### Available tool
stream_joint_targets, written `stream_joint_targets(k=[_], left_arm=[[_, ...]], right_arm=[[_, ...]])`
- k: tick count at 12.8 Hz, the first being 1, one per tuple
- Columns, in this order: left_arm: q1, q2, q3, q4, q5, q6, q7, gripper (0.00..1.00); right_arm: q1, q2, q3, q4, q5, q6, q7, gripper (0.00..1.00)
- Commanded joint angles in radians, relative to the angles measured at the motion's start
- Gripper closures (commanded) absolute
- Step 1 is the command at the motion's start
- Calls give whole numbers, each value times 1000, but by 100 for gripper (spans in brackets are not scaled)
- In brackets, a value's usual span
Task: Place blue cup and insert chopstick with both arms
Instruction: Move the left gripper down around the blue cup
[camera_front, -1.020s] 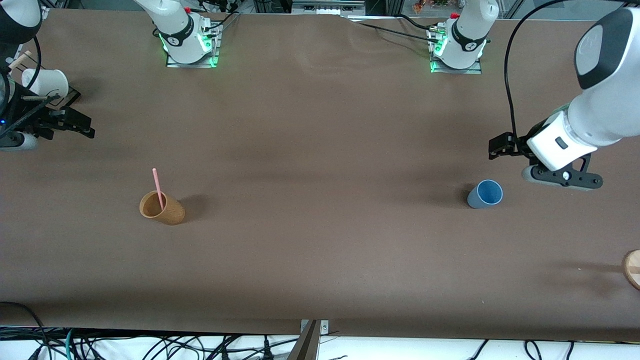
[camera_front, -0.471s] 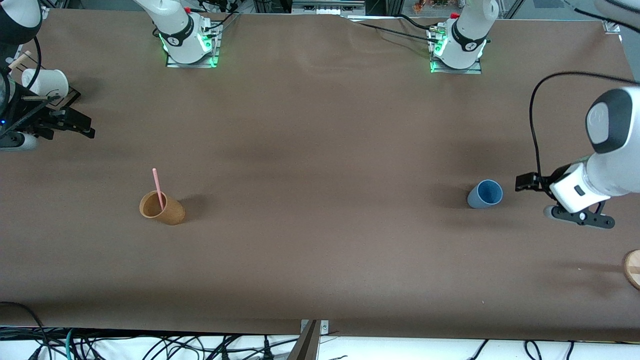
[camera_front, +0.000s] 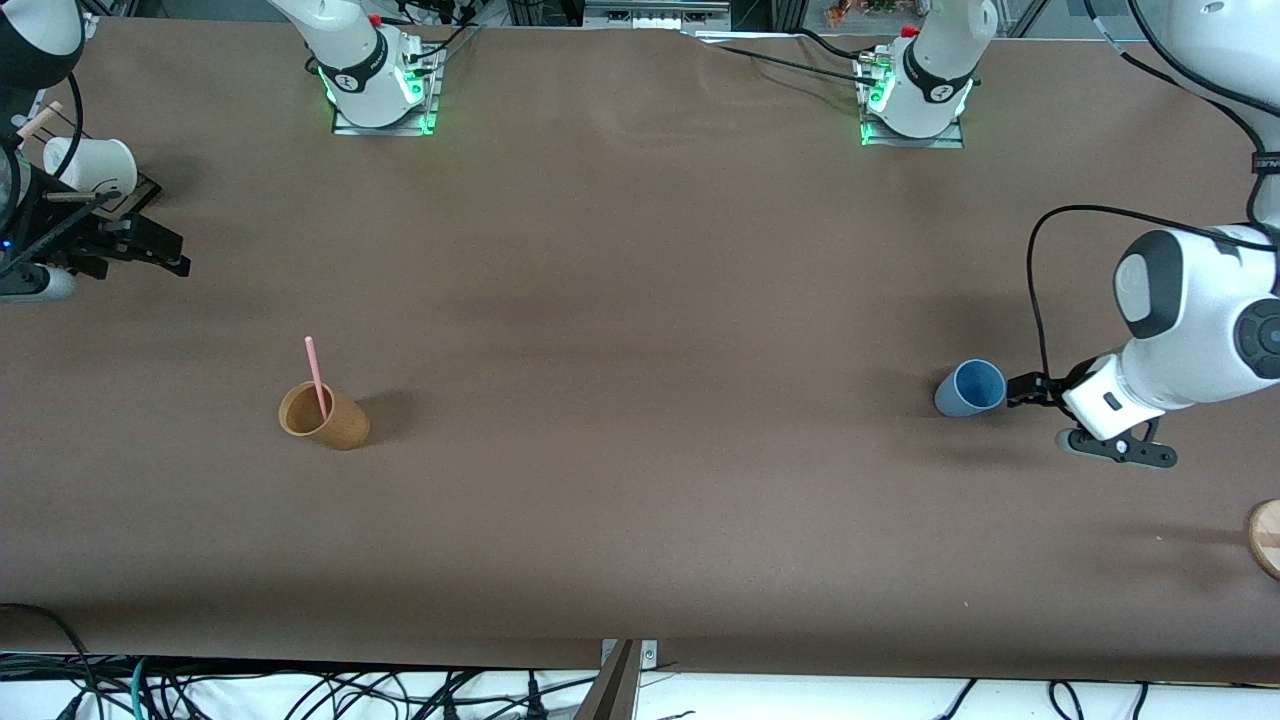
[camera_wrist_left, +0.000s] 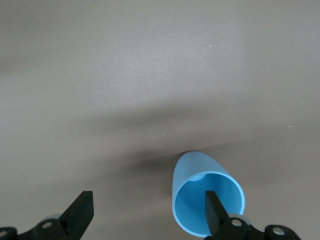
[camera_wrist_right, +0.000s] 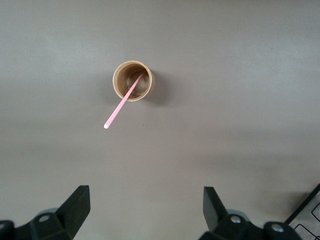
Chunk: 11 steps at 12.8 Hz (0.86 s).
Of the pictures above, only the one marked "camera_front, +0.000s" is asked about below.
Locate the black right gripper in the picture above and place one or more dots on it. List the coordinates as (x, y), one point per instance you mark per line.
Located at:
(88, 240)

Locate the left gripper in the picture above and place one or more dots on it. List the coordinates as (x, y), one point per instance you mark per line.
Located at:
(1047, 390)

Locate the blue cup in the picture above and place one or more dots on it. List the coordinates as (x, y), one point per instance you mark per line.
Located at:
(975, 388)

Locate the pink chopstick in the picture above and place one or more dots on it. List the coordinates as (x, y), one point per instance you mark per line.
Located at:
(314, 370)

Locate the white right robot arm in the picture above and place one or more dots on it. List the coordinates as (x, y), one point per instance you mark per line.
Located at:
(350, 50)

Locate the white cup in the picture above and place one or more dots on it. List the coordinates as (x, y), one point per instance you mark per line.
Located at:
(95, 162)

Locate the brown wooden cup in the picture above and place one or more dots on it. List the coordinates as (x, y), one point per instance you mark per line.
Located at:
(345, 430)

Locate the light wooden stick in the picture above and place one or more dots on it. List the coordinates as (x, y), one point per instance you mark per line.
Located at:
(40, 120)

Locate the round wooden disc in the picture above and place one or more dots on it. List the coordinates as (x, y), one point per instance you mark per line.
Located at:
(1268, 540)

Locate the dark brown pole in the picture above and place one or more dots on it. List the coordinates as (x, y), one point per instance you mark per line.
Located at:
(612, 695)

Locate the grey power strip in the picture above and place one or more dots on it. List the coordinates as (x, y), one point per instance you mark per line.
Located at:
(655, 14)

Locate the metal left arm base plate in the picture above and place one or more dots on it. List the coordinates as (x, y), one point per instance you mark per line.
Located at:
(940, 141)

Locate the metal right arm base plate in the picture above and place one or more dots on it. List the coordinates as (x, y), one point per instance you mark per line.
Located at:
(432, 100)

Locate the small metal bracket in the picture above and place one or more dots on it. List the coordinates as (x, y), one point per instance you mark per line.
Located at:
(648, 655)

